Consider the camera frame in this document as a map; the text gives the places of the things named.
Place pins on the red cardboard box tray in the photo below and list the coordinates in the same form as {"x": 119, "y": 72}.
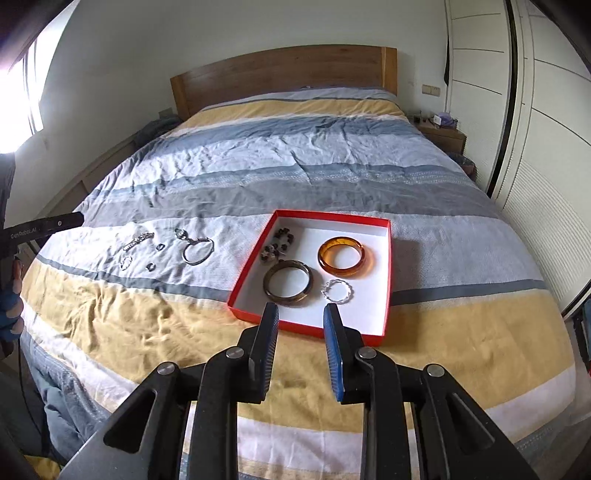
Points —
{"x": 369, "y": 300}

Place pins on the dark brown bangle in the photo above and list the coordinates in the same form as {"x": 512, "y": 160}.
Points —
{"x": 268, "y": 288}

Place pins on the wooden nightstand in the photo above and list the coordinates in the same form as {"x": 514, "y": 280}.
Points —
{"x": 443, "y": 137}

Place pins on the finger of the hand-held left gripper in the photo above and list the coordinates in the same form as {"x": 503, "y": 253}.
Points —
{"x": 64, "y": 221}

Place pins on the thin silver bangle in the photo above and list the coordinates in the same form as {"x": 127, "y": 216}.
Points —
{"x": 183, "y": 254}

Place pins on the person's left hand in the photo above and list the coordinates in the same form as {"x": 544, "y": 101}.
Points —
{"x": 9, "y": 309}

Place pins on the wooden headboard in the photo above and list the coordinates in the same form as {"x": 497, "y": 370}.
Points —
{"x": 277, "y": 69}

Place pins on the white wardrobe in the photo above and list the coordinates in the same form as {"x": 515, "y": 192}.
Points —
{"x": 545, "y": 138}

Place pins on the wall switch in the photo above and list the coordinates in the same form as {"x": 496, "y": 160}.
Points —
{"x": 431, "y": 90}

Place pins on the striped duvet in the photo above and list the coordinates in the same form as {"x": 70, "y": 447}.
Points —
{"x": 277, "y": 152}

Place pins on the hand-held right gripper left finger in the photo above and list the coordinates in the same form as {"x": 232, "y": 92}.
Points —
{"x": 268, "y": 332}

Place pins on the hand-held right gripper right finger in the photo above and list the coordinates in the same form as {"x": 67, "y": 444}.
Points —
{"x": 332, "y": 350}

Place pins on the amber bangle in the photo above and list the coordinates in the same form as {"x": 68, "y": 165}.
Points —
{"x": 323, "y": 263}

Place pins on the window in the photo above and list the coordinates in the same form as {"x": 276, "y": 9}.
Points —
{"x": 23, "y": 92}

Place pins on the dark clothes pile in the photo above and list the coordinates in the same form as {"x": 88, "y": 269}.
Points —
{"x": 154, "y": 130}

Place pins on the purple box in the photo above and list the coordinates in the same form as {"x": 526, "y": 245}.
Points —
{"x": 445, "y": 120}

